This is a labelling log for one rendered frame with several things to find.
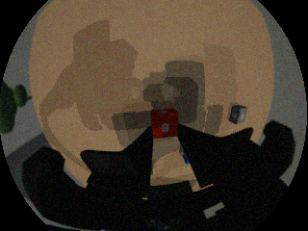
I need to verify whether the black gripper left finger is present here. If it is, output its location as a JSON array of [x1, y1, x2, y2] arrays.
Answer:
[[80, 126, 153, 199]]

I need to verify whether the red block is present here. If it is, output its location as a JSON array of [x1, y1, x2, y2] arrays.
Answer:
[[150, 109, 178, 139]]

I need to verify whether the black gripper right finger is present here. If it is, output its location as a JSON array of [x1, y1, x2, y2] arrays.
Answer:
[[177, 123, 253, 189]]

